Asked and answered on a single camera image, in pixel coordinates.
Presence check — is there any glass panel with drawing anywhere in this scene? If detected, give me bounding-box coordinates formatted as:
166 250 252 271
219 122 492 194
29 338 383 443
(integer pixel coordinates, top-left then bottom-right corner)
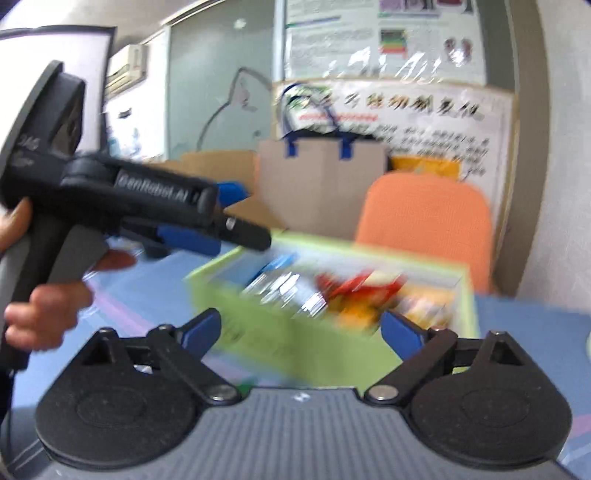
165 16 279 162

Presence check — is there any red snack packet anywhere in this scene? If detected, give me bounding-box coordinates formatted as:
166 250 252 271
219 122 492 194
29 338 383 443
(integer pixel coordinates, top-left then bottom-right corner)
316 271 408 302

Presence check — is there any blue striped tablecloth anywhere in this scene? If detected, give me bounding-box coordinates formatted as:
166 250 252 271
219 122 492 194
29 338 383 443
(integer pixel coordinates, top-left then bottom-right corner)
0 247 591 467

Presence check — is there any brown cardboard box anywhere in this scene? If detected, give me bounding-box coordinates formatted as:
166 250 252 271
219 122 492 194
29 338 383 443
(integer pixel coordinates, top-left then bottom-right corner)
143 150 259 197

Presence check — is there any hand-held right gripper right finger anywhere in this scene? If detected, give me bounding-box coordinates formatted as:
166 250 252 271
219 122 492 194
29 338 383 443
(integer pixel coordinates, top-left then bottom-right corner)
362 308 525 405

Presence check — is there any white wall poster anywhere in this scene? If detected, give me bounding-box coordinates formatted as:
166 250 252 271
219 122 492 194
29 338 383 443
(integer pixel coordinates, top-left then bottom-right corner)
272 80 516 215

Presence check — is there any yellow snack packet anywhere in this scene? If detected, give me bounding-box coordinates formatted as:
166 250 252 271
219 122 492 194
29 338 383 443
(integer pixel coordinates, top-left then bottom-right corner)
336 295 386 329

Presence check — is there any blue plastic container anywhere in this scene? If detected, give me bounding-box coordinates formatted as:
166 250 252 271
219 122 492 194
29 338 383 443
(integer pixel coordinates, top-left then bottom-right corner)
216 182 253 208

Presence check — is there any brown paper bag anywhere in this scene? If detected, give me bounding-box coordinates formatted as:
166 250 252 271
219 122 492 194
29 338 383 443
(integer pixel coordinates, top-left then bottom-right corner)
255 83 389 237

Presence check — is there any orange chair back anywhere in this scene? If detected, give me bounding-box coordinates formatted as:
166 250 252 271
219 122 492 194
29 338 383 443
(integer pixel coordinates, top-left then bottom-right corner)
353 173 493 294

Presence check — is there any person's left hand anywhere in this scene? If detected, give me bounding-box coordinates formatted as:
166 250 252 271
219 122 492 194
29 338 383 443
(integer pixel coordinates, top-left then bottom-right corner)
0 198 138 357

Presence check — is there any white air conditioner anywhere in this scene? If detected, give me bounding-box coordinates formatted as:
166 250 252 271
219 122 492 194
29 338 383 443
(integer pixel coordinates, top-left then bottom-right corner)
107 43 151 97

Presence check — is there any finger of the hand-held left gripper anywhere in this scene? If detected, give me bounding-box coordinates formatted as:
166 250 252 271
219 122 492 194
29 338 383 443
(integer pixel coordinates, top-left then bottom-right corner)
119 219 223 259
210 207 273 253

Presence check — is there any laminated chart poster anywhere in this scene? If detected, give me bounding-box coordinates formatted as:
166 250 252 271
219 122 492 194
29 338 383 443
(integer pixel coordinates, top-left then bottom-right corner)
272 0 488 87

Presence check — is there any green cardboard box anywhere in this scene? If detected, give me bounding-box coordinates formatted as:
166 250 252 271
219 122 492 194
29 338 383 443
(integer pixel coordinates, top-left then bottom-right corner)
185 231 479 389

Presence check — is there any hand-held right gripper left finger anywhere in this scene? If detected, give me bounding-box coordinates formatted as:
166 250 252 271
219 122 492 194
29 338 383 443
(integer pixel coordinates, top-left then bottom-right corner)
83 308 241 407

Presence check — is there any yellow bag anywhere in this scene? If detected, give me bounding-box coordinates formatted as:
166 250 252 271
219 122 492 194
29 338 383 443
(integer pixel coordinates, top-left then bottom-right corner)
392 156 463 182

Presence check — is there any blue cookie packet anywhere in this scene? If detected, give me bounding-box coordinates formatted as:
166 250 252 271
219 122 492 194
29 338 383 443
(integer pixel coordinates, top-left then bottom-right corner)
240 256 303 308

